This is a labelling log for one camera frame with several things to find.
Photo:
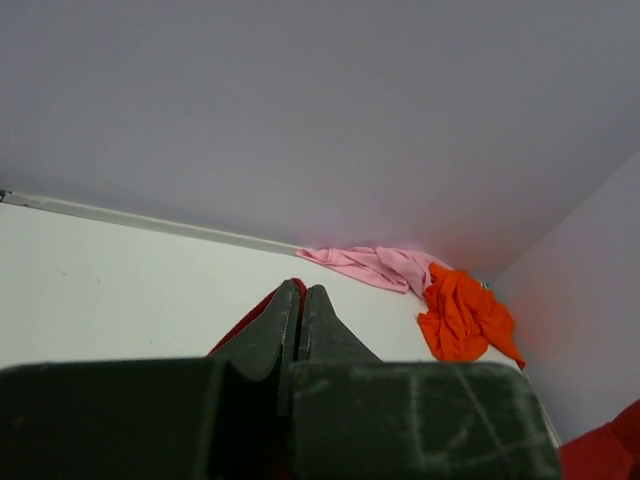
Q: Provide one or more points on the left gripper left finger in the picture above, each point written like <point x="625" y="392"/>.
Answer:
<point x="220" y="416"/>

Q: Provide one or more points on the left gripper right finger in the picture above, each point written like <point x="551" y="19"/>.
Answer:
<point x="354" y="416"/>

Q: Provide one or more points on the dark red t shirt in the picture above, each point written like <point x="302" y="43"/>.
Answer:
<point x="608" y="452"/>

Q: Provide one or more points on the orange t shirt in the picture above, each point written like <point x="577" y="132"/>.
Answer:
<point x="463" y="319"/>

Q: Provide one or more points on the pink t shirt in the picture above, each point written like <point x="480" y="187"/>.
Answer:
<point x="392" y="269"/>

